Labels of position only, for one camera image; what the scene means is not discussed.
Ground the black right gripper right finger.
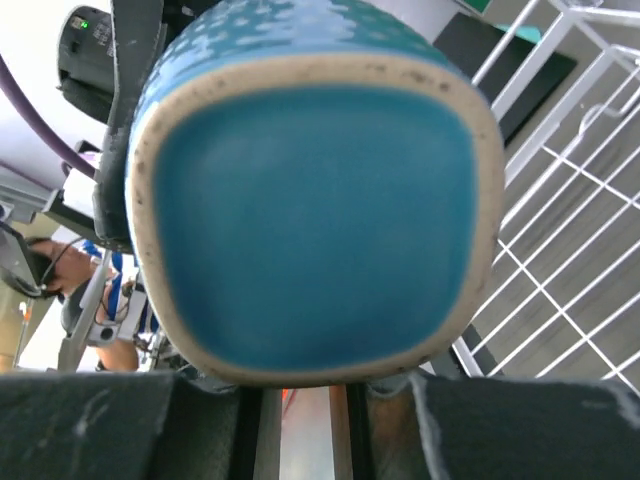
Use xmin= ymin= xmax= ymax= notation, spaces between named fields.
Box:
xmin=329 ymin=372 xmax=640 ymax=480

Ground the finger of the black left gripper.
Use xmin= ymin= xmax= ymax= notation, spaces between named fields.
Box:
xmin=93 ymin=0 xmax=166 ymax=250

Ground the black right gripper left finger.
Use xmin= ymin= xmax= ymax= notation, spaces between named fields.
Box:
xmin=1 ymin=371 xmax=281 ymax=479

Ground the light blue mug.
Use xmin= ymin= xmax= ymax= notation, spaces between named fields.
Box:
xmin=125 ymin=1 xmax=504 ymax=387

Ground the person in background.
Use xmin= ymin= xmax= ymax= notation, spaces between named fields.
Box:
xmin=22 ymin=234 xmax=161 ymax=374

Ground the black book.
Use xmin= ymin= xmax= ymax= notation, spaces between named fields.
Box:
xmin=433 ymin=13 xmax=577 ymax=144

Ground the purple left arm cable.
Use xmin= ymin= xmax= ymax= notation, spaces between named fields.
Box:
xmin=0 ymin=54 xmax=99 ymax=179

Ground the white wire dish rack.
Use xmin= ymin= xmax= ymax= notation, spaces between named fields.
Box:
xmin=452 ymin=1 xmax=639 ymax=389

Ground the green ring binder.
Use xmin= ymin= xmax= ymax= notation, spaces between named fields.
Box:
xmin=460 ymin=0 xmax=492 ymax=16

